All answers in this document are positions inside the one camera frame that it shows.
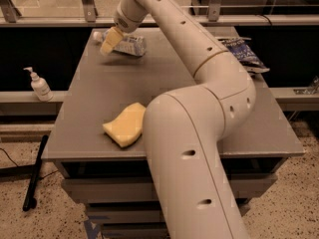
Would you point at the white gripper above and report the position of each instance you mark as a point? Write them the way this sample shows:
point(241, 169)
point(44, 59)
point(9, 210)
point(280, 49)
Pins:
point(124, 20)

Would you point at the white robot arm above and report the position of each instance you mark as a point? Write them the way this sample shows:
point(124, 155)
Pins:
point(181, 128)

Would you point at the clear plastic water bottle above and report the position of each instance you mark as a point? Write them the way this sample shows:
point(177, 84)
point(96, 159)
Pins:
point(131, 44)

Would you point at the black rod on floor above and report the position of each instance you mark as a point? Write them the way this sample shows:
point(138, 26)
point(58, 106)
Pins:
point(30, 202)

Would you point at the yellow sponge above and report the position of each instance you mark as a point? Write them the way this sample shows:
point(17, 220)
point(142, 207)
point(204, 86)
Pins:
point(127, 127)

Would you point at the grey metal window rail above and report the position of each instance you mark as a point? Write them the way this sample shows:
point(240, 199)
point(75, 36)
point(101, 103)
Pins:
point(36, 13)

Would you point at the grey drawer cabinet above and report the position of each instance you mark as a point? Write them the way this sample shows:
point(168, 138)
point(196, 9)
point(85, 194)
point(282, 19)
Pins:
point(115, 183)

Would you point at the white pump dispenser bottle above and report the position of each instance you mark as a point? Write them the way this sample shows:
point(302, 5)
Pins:
point(39, 86)

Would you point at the dark blue snack bag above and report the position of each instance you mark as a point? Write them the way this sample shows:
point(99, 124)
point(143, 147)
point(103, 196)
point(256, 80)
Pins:
point(243, 53)

